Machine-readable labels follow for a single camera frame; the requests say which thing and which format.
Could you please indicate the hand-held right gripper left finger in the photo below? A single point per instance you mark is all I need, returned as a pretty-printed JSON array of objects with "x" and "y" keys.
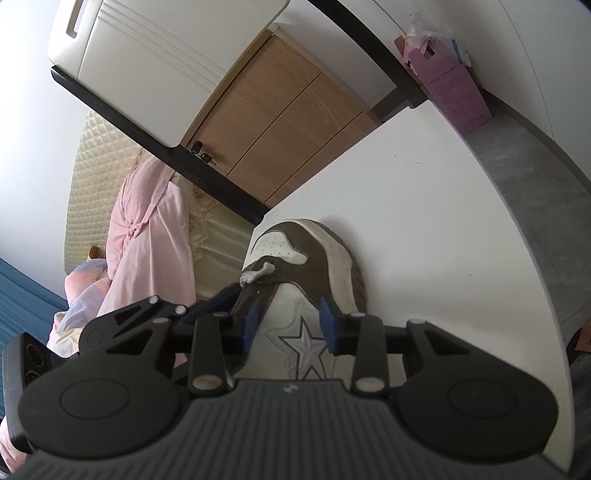
[{"x": 251, "y": 323}]

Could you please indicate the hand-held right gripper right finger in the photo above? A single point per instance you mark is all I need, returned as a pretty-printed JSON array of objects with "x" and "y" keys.
[{"x": 327, "y": 325}]

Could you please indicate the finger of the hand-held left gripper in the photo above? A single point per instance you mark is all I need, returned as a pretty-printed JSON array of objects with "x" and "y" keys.
[{"x": 217, "y": 302}]

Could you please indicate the white shoelace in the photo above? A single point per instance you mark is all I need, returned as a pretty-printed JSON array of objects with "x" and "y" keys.
[{"x": 256, "y": 273}]

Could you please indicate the white and brown sneaker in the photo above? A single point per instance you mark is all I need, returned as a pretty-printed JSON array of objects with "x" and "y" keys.
[{"x": 323, "y": 258}]

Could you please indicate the cream bed skirt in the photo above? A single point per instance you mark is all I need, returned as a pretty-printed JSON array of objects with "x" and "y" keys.
[{"x": 217, "y": 240}]

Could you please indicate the blue curtain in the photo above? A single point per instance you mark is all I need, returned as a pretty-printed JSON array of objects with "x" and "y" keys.
[{"x": 23, "y": 304}]

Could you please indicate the pastel patchwork quilt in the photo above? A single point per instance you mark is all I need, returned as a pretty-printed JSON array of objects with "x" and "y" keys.
[{"x": 78, "y": 300}]

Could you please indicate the cream quilted headboard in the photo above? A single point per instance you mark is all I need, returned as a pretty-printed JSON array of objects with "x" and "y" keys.
[{"x": 101, "y": 175}]

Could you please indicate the wooden drawer cabinet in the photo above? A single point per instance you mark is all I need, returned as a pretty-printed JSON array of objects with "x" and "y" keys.
[{"x": 286, "y": 120}]

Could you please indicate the pink cardboard box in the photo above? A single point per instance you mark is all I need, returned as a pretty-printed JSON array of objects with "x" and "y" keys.
[{"x": 450, "y": 87}]

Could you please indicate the clear plastic bag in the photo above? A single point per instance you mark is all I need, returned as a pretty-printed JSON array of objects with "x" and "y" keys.
[{"x": 427, "y": 18}]

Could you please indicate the white chair with black frame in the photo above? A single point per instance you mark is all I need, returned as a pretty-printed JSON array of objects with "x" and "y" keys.
[{"x": 438, "y": 221}]

